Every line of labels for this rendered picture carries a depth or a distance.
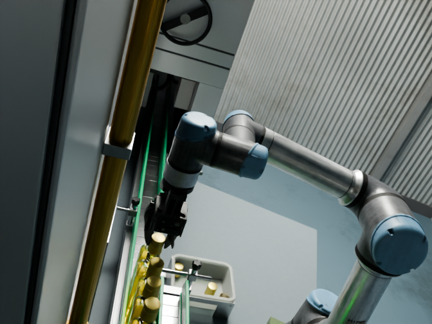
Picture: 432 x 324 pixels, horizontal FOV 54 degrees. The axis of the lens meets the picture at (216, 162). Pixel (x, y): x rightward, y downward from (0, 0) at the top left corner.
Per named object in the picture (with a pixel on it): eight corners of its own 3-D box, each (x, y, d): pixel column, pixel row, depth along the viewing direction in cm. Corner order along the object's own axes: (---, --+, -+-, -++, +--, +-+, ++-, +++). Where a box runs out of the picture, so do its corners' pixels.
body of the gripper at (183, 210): (147, 233, 92) (161, 189, 86) (150, 208, 99) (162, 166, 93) (181, 240, 93) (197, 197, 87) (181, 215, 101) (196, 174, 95)
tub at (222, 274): (166, 269, 153) (172, 252, 149) (224, 279, 158) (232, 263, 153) (164, 308, 138) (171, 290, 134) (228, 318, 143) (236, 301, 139)
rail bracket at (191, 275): (152, 281, 129) (161, 252, 123) (204, 290, 133) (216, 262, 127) (151, 288, 127) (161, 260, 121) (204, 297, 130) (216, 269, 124)
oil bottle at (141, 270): (123, 307, 119) (140, 253, 108) (143, 310, 120) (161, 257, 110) (121, 324, 114) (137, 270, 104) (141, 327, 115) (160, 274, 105)
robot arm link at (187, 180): (168, 150, 91) (204, 159, 93) (162, 167, 93) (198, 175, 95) (166, 169, 85) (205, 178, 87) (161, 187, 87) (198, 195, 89)
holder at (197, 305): (151, 267, 152) (156, 252, 148) (223, 280, 158) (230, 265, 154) (148, 306, 137) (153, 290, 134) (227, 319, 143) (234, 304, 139)
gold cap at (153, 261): (146, 268, 102) (150, 255, 100) (161, 270, 102) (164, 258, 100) (144, 279, 99) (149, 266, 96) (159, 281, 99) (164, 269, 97)
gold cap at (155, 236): (148, 243, 105) (152, 231, 103) (161, 246, 106) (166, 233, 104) (146, 254, 102) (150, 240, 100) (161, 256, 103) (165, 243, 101)
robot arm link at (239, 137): (268, 134, 92) (220, 118, 91) (271, 157, 83) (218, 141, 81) (255, 163, 96) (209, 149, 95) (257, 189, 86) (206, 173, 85)
